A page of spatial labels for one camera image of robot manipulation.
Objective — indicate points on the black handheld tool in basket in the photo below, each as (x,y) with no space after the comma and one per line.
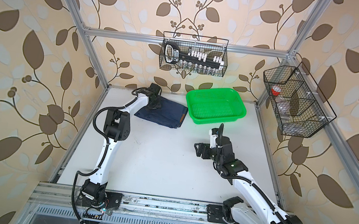
(173,55)

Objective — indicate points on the red capped clear bottle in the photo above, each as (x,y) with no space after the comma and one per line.
(282,104)

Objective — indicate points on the black wire basket wall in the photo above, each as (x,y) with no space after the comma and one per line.
(310,109)
(193,53)

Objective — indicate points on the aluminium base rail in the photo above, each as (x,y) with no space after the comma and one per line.
(59,204)

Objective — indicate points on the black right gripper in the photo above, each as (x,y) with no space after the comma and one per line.
(206,146)

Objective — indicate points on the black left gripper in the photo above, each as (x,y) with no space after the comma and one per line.
(159,104)

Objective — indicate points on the black wire basket back wall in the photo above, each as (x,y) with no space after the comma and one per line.
(193,53)

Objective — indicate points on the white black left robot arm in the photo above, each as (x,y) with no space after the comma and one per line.
(113,124)

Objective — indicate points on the aluminium frame structure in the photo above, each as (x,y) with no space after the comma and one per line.
(344,151)

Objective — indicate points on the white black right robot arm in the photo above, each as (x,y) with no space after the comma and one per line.
(253,206)

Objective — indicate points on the black wire basket right wall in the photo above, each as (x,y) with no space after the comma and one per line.
(310,109)

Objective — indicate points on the green perforated plastic basket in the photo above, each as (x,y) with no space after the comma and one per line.
(217,105)

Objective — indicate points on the dark blue denim trousers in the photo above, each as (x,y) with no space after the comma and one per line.
(164,112)

